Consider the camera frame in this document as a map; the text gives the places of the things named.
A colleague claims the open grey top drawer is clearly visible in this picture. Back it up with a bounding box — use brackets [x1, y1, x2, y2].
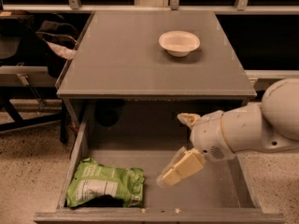
[34, 101, 285, 224]

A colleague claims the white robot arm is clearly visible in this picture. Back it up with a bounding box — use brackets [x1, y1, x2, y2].
[156, 78, 299, 188]

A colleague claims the black chair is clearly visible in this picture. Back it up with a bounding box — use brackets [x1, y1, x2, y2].
[0, 10, 38, 65]

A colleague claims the grey bench left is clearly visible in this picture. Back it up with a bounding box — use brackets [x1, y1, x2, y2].
[0, 63, 67, 144]

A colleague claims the dark bag with cloth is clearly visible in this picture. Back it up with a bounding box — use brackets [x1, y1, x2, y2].
[36, 21, 79, 77]

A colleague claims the green rice chip bag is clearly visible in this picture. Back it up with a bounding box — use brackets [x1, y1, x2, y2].
[65, 158, 145, 207]

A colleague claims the grey cabinet counter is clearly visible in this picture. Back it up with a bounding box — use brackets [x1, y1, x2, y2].
[55, 9, 258, 133]

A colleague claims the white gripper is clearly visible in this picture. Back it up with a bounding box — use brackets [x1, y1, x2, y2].
[156, 110, 235, 188]

